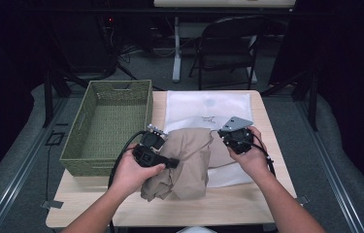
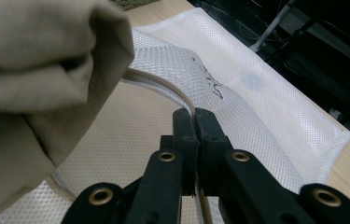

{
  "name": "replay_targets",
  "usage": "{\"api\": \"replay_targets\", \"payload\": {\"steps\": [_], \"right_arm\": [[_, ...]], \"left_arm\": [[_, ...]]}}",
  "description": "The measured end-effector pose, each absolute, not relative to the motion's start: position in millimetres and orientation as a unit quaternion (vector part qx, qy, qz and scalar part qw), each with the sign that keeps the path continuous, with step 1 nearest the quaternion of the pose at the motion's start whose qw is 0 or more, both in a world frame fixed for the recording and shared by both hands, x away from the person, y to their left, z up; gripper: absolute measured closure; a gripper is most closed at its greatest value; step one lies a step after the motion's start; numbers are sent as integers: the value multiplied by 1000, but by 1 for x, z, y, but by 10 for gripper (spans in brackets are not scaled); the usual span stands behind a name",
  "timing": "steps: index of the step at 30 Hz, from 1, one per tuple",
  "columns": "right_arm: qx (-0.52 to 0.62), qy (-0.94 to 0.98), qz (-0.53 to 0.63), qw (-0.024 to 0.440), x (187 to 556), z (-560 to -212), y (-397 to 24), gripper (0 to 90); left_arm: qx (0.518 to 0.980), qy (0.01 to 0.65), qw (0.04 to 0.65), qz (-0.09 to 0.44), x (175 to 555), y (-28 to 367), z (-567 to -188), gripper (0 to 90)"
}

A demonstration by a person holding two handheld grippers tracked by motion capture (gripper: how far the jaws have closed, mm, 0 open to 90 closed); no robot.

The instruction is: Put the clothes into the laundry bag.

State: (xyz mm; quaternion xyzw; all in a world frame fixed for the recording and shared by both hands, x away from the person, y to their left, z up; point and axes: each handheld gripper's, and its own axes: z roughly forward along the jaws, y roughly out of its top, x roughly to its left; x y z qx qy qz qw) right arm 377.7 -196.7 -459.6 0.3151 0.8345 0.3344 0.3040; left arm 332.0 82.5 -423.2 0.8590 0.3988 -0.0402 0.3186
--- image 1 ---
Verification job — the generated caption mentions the beige cloth garment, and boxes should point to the beige cloth garment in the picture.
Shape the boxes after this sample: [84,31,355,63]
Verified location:
[140,126,236,202]

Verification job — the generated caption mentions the grey tape piece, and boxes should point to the grey tape piece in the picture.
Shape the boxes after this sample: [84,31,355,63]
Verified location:
[41,199,65,210]
[295,194,311,206]

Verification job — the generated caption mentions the person's right hand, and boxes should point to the person's right hand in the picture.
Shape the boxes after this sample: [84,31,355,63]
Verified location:
[226,125,273,183]

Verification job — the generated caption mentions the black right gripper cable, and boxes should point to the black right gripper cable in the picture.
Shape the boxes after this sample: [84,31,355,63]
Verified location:
[250,132,278,179]

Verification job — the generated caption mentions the white mesh laundry bag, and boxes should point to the white mesh laundry bag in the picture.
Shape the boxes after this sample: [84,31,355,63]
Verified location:
[162,89,263,188]

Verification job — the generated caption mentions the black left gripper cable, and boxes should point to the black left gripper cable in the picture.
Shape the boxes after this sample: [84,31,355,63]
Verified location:
[107,129,149,233]

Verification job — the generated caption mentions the person's white clothing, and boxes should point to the person's white clothing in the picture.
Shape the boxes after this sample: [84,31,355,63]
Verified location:
[175,225,218,233]

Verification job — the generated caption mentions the black folding chair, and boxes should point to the black folding chair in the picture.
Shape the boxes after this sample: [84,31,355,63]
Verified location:
[187,15,270,91]

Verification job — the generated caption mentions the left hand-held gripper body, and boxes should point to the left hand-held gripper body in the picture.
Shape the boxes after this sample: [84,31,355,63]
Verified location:
[132,123,171,169]

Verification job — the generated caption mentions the white desk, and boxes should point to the white desk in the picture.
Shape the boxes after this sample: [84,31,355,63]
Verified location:
[152,0,298,85]

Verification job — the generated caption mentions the green woven basket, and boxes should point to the green woven basket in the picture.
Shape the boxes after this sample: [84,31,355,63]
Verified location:
[58,79,154,178]

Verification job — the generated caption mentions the floor cables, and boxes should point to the floor cables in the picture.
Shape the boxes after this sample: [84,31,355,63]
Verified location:
[117,43,178,64]

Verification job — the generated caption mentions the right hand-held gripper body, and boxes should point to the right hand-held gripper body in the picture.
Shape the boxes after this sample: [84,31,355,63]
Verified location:
[216,116,255,155]

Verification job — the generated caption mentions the person's left hand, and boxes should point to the person's left hand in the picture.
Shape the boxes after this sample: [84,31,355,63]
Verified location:
[109,144,167,198]

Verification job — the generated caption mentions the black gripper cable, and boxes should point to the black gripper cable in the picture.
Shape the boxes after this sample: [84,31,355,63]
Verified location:
[250,132,278,179]
[107,129,149,233]

